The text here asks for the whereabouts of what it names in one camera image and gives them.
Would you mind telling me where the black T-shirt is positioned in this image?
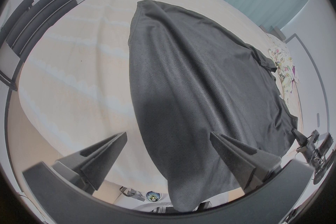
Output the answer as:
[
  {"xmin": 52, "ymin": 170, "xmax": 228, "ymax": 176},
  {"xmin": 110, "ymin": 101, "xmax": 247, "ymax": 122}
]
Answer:
[{"xmin": 128, "ymin": 0, "xmax": 300, "ymax": 213}]

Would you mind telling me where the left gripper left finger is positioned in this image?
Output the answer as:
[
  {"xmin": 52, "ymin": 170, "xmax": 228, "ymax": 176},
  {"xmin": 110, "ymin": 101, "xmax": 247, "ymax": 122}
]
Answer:
[{"xmin": 54, "ymin": 132, "xmax": 128, "ymax": 191}]

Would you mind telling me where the white printed pyjama garment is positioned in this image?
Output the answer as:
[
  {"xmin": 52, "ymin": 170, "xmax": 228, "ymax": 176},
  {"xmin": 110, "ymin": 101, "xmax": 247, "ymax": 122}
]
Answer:
[{"xmin": 268, "ymin": 46, "xmax": 300, "ymax": 110}]

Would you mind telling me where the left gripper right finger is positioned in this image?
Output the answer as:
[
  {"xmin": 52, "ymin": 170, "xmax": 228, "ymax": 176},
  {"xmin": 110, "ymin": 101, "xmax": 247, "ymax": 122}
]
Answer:
[{"xmin": 210, "ymin": 132, "xmax": 281, "ymax": 189}]

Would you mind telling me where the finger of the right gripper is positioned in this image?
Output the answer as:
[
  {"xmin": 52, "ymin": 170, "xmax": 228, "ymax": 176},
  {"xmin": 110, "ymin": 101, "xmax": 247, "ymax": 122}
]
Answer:
[{"xmin": 291, "ymin": 128, "xmax": 307, "ymax": 143}]

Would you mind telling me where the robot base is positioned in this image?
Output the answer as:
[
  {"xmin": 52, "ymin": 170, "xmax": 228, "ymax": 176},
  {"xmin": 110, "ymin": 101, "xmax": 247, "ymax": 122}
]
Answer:
[{"xmin": 114, "ymin": 186, "xmax": 213, "ymax": 214}]

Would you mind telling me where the bed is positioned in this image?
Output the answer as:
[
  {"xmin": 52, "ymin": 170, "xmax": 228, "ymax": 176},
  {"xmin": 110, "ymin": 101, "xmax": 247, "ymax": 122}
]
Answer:
[{"xmin": 17, "ymin": 0, "xmax": 328, "ymax": 192}]

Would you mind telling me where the grey bedside table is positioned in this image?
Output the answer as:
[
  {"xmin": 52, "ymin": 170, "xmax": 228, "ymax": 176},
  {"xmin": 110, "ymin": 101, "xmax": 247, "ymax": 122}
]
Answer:
[{"xmin": 260, "ymin": 26, "xmax": 285, "ymax": 41}]

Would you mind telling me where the black chest of drawers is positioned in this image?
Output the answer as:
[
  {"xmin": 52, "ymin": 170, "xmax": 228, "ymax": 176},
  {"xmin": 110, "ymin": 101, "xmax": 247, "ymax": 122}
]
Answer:
[{"xmin": 0, "ymin": 0, "xmax": 78, "ymax": 91}]

